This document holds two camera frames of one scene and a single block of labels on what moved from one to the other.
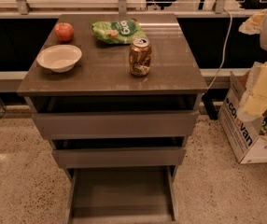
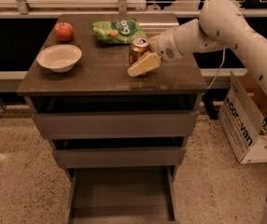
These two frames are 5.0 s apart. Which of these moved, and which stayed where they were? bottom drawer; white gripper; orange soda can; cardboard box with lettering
Moved: white gripper
Stayed: cardboard box with lettering; orange soda can; bottom drawer
